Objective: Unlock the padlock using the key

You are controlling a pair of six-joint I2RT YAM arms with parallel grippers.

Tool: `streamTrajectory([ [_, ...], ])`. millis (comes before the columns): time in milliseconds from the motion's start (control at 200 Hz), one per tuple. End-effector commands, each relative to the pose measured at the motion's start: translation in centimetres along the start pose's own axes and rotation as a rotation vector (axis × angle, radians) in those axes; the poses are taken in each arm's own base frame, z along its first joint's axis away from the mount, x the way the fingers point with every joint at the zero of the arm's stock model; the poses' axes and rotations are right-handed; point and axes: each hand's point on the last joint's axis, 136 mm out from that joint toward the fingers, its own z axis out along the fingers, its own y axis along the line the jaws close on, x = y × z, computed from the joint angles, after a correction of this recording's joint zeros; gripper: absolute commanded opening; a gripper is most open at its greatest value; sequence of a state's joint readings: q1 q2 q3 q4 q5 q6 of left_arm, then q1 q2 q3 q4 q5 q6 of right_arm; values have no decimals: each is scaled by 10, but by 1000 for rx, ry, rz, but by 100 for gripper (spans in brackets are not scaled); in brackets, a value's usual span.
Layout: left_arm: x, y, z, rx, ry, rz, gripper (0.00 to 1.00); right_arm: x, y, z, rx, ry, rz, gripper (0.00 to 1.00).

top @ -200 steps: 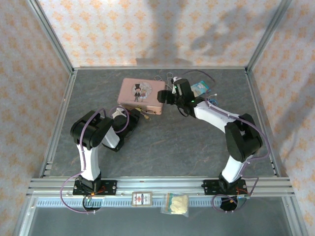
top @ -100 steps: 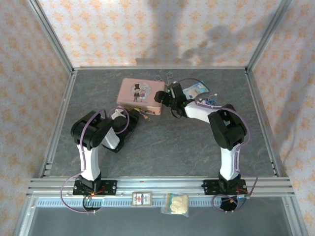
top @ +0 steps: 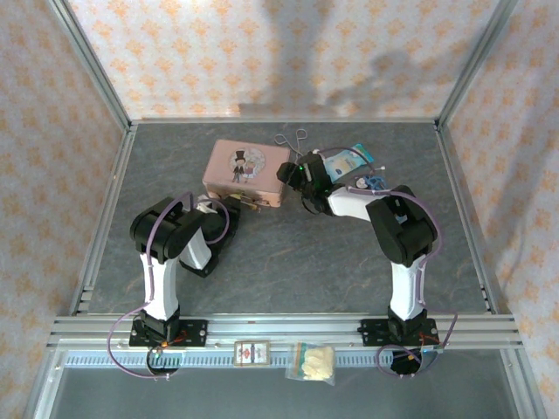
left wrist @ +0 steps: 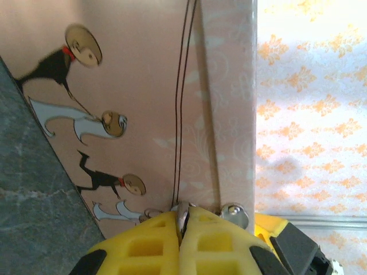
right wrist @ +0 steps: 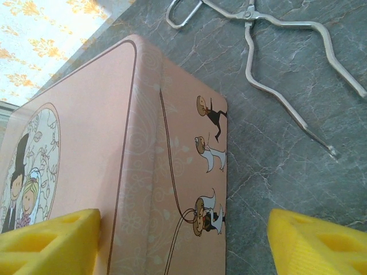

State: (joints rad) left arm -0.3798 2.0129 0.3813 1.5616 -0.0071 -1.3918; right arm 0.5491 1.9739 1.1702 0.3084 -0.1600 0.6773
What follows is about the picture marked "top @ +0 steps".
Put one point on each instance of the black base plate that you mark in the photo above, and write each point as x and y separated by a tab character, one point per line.
371	331
194	332

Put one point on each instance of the aluminium back rail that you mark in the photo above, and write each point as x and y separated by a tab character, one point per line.
218	121

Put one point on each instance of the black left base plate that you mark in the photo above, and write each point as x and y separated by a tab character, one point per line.
194	332

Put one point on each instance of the clear bag of chips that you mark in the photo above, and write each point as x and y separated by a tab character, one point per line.
316	362

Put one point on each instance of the aluminium front rail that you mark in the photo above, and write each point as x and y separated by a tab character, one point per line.
284	325

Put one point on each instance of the thin white stick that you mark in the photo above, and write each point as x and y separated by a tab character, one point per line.
378	167

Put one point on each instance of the aluminium left side rail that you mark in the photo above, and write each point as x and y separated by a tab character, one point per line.
105	218

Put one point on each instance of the aluminium corner post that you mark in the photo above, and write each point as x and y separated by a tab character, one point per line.
94	65
471	61

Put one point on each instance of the aluminium right corner post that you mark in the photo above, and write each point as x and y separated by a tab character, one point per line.
471	61

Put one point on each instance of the blue plastic tool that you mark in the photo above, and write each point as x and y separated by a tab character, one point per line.
375	181

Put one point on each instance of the aluminium right side rail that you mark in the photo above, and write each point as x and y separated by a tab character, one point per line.
463	209

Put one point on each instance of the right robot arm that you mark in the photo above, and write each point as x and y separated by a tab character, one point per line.
404	227

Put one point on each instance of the blue white packet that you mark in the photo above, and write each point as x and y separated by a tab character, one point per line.
347	161

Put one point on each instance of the aluminium rail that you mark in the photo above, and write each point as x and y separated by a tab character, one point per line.
218	121
284	325
105	218
463	209

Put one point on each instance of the small card box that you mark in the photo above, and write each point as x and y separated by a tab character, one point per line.
252	352

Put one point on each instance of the pink tin box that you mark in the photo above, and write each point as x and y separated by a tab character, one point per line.
249	168

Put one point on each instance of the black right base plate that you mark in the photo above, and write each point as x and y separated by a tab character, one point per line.
371	331

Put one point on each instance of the aluminium left corner post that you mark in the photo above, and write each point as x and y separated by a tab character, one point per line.
94	65

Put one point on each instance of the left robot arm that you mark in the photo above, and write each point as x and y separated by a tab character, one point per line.
159	279

